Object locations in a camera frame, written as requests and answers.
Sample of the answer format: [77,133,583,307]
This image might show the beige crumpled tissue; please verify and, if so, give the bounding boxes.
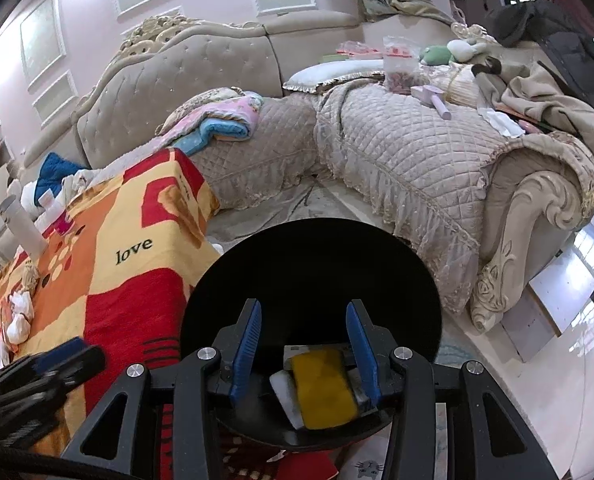
[22,264,40,296]

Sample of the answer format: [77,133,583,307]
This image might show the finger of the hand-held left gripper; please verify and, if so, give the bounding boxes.
[42,347,108,401]
[24,337,88,368]

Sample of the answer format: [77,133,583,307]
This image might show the white garment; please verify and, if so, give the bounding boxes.
[19,170,122,211]

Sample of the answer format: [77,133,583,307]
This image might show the printed red orange blanket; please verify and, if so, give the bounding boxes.
[0,147,340,480]

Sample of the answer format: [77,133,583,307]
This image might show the white thermos flask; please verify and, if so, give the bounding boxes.
[0,195,48,261]

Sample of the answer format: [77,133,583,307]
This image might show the blue jacket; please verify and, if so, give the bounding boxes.
[34,152,88,203]

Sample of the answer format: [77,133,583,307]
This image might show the white paper tissue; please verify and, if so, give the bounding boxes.
[477,105,525,138]

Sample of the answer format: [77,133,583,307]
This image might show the quilted beige sofa cover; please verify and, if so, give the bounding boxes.
[189,95,328,211]
[314,80,594,311]

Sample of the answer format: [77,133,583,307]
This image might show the green plush toy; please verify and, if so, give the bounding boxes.
[419,45,453,67]

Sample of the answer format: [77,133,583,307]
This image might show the white foam block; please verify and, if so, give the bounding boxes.
[269,370,308,428]

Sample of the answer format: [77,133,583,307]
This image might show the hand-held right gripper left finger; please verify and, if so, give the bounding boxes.
[59,299,264,480]

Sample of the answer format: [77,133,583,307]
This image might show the patterned cushion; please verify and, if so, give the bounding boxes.
[169,87,248,126]

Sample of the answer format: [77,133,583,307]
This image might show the black cable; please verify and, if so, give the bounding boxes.
[0,439,72,465]

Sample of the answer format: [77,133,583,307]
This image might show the beige cloth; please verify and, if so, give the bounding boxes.
[477,60,594,146]

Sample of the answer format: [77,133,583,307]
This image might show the pink printed plastic bag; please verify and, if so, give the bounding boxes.
[334,40,383,63]

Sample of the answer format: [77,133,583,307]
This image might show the green yellow sponge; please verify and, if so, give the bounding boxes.
[289,347,363,431]

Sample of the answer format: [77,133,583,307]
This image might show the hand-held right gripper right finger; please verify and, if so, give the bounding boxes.
[344,299,560,480]

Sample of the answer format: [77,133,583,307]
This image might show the pink label pill bottle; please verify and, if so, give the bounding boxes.
[38,192,72,233]

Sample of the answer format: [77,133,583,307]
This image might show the white plush toy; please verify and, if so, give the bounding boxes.
[447,37,493,63]

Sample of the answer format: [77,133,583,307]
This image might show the beige tufted sofa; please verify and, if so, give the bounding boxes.
[0,12,594,333]

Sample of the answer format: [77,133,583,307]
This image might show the white lace pillow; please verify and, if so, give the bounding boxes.
[282,57,393,96]

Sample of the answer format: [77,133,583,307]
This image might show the blue folded blanket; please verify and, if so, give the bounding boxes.
[174,117,255,156]

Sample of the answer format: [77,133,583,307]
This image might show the lilac pet brush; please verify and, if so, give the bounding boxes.
[410,85,453,121]

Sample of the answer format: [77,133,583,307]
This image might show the clear plastic bag red print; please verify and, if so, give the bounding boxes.
[382,35,423,93]

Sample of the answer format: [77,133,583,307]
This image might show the black trash bin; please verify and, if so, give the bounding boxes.
[179,218,445,453]

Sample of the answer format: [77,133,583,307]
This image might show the pink folded blanket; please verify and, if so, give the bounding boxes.
[154,92,265,148]

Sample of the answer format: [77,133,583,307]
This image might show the black jacket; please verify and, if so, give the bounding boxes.
[484,0,594,121]

